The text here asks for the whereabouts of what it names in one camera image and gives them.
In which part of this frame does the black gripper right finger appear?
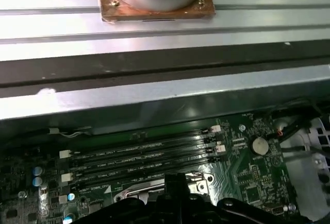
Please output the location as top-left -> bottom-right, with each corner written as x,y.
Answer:
177,174 -> 310,224

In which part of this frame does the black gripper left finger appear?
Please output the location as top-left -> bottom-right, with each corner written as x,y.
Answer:
74,174 -> 178,224

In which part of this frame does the thin wire locking lever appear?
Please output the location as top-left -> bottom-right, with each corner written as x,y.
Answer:
123,171 -> 204,198

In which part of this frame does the metal CPU socket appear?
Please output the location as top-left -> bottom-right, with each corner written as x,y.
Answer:
113,174 -> 215,204

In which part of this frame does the RAM slot with white clips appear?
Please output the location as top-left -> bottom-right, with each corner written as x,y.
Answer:
59,125 -> 221,159
61,144 -> 226,183

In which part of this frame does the green motherboard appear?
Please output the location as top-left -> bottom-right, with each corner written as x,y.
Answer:
0,117 -> 302,224

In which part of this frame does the black open PC case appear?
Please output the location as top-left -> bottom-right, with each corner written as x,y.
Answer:
0,41 -> 330,224

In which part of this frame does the round silver coin battery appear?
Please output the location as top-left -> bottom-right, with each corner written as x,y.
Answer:
252,135 -> 269,156

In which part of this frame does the internal USB port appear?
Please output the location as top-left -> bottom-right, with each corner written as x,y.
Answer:
268,204 -> 285,217

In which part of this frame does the white connector with wires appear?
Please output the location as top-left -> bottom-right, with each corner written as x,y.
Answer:
48,127 -> 91,139

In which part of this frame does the black cable bundle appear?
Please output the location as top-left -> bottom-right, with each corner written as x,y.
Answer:
268,102 -> 330,145

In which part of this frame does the square brown base plate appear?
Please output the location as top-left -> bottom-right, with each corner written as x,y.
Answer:
96,0 -> 216,25

